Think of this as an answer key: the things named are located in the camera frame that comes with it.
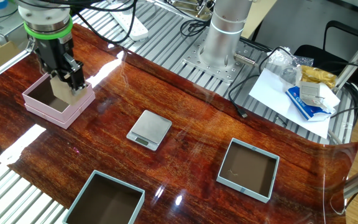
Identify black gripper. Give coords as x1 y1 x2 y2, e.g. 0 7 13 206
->
35 36 87 96

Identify light wooden cube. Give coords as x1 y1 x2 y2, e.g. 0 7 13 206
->
49 76 88 106

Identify pink cardboard box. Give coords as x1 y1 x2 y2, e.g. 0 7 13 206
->
22 73 96 130

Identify deep light blue box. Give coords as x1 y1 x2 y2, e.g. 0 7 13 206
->
62 169 146 224

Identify shallow light blue box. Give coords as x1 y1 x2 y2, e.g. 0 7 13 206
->
216 138 280 204

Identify small white card box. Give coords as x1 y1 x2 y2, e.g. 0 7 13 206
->
298 80 326 108

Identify white power strip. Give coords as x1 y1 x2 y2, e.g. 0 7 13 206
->
106 1 149 42

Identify silver digital scale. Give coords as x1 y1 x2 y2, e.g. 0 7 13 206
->
126 109 173 152

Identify brass metal fittings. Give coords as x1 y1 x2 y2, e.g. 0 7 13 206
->
171 0 216 19

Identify glossy wood-grain mat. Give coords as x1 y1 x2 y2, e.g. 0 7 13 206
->
0 23 358 224

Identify beige board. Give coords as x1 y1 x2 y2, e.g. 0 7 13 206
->
241 0 278 40

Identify white paper sheet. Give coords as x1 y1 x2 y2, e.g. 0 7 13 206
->
248 67 341 140

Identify clear plastic bag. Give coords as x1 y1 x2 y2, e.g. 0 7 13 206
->
265 46 315 85

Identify blue tissue pack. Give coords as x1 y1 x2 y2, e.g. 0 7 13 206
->
285 85 335 122

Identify black office chair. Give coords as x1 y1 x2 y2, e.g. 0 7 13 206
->
292 20 358 78

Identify gold foil bag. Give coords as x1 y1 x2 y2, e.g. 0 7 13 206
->
296 64 338 90

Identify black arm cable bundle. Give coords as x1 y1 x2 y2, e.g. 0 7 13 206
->
17 0 213 44

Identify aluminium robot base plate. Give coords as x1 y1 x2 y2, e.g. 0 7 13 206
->
181 39 254 84

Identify silver cable connector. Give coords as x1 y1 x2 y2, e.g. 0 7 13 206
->
233 52 259 68

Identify black USB cable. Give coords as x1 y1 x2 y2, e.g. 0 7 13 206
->
227 45 295 119

